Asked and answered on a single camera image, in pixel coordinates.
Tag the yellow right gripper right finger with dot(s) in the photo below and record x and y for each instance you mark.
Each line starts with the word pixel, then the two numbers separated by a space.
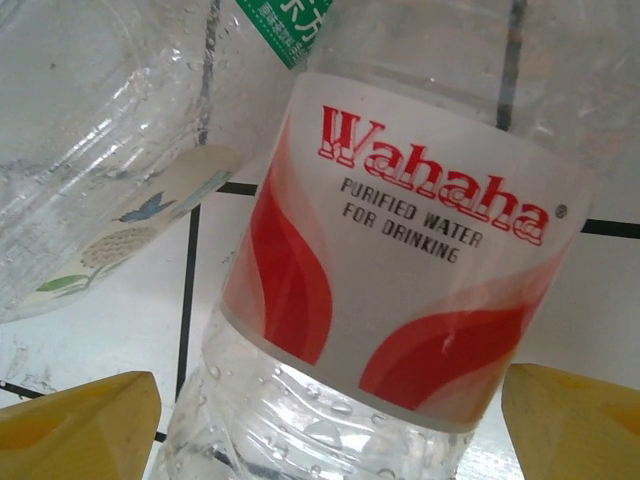
pixel 575 435

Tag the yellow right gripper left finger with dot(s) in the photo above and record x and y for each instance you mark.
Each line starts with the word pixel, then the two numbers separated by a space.
pixel 75 435

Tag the Wahaha water bottle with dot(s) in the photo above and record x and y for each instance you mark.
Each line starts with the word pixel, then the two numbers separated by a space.
pixel 400 275

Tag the clear bottle butterfly label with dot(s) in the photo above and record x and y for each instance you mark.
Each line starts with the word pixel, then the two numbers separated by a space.
pixel 100 150

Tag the green label bottle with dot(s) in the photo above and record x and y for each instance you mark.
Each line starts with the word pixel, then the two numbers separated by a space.
pixel 285 30

